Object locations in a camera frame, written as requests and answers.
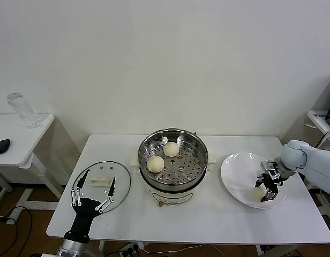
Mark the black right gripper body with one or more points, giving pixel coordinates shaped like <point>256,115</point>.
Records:
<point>272,181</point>

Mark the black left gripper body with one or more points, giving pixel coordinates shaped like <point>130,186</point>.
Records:
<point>83,217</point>

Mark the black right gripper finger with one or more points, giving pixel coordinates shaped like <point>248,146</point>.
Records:
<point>260,180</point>
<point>270,195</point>

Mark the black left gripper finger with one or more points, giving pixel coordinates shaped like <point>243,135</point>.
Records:
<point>112,188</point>
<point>83,179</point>

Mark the white steamed baozi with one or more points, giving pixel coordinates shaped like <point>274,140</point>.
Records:
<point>171,149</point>
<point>255,195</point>
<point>155,163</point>

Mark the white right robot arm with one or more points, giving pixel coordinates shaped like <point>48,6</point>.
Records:
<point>296,155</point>

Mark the stainless steel steamer basket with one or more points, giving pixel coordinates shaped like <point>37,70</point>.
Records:
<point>186,166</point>

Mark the white round plate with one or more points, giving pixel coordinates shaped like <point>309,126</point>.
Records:
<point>237,171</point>

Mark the wooden cooker knob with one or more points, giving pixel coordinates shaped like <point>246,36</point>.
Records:
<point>160,204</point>

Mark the white electric cooker pot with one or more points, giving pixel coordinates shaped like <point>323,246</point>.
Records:
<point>170,196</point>

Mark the white side table with mouse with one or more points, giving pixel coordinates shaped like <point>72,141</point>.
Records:
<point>20,150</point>

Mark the black computer mouse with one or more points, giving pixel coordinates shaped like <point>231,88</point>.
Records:
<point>1,146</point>

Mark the clear glass jar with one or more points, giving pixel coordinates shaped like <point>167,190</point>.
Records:
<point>23,109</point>

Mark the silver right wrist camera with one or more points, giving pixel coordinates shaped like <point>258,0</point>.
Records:
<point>269,167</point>

